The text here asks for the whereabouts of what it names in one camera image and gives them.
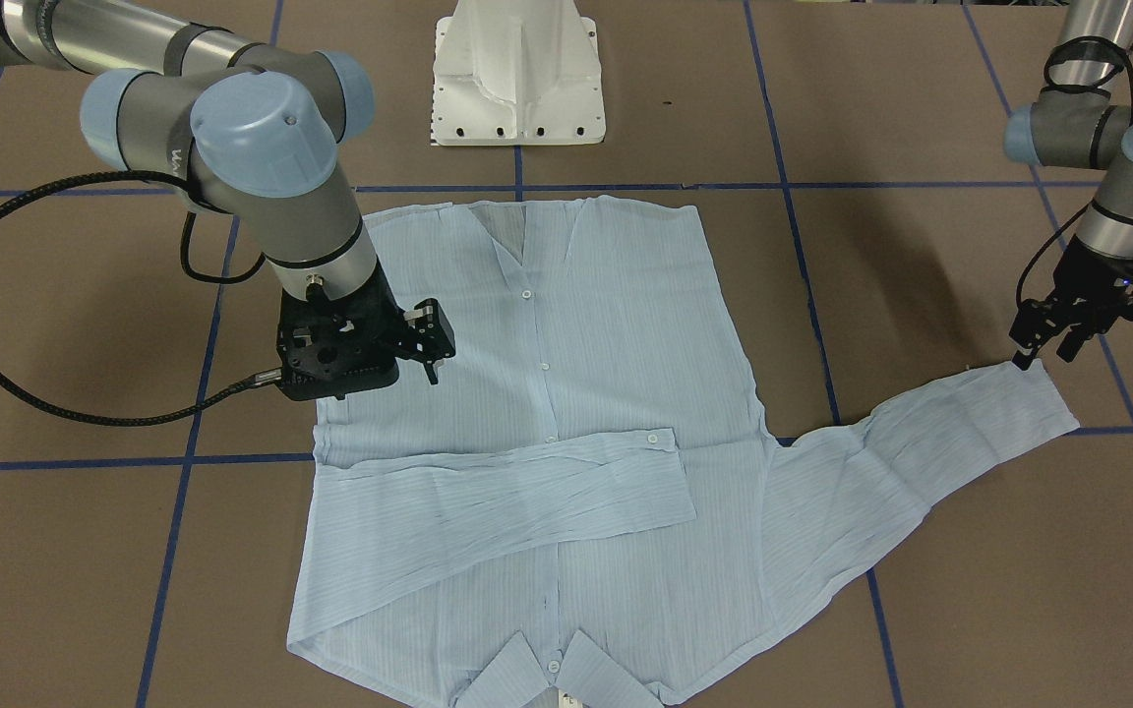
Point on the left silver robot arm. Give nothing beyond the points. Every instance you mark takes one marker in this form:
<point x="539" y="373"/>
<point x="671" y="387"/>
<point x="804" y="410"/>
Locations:
<point x="1083" y="118"/>

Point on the light blue button shirt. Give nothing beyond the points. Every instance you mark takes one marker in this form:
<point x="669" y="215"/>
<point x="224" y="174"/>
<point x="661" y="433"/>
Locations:
<point x="589" y="502"/>

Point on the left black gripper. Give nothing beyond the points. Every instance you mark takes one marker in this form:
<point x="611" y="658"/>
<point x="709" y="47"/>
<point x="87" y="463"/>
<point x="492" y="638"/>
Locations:
<point x="1085" y="271"/>

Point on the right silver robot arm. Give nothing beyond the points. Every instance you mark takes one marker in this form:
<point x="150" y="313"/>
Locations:
<point x="243" y="128"/>

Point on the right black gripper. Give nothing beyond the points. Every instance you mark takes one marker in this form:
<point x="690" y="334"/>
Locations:
<point x="382" y="313"/>

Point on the white camera mast base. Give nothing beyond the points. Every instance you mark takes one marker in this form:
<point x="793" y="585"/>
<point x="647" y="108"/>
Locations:
<point x="517" y="74"/>

